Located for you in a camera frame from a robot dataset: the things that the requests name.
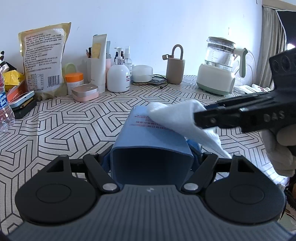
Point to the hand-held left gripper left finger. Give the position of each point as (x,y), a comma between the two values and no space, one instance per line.
(105,162)

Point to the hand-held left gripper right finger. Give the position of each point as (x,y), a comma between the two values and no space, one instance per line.
(195,160)

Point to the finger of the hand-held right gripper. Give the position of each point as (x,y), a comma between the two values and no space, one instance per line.
(215,119)
(242,99)

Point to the white paper towel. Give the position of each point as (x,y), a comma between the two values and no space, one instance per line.
(175,118)

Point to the blue plastic container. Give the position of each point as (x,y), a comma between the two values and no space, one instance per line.
(150,136)

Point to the person's right hand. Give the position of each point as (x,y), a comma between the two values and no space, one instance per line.
(279,150)

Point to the beige curtain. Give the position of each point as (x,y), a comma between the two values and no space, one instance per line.
(270,46)

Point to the glass kettle jug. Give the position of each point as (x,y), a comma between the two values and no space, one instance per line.
(219,53)

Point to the geometric patterned tablecloth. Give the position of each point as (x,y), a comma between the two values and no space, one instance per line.
(69,122)

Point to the grey electronic device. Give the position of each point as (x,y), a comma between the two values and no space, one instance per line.
(157,81)

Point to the pink tin case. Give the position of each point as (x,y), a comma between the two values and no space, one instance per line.
(85,92)

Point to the white pump bottle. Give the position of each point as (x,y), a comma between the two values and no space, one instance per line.
(118,78)

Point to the white round box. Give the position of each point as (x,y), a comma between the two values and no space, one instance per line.
(142,73)

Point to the orange lid jar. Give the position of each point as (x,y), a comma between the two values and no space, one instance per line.
(74,80)

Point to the pink cosmetic bottle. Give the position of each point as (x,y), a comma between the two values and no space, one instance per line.
(108,69)

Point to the black flat box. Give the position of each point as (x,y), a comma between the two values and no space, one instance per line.
(25,110)

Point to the green round case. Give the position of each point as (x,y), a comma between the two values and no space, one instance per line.
(69,69)

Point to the white cosmetic tube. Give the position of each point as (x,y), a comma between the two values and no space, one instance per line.
(99,60)

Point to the clear spray bottle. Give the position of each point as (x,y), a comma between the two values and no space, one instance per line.
(128,60)

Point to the silver flat device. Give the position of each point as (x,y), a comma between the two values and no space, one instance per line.
(22,98)

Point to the dark spray bottle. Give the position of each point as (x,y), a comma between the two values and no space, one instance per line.
(118,55)

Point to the blue label water bottle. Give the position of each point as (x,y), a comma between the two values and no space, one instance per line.
(5,115)

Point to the orange snack packet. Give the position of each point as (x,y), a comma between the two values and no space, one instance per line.
(16,92)

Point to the tan food pouch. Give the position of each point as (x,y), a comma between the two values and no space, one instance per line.
(44,62)

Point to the yellow snack packet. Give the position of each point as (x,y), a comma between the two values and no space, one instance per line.
(12,78)

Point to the panda toy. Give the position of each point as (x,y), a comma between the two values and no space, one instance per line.
(5,64)

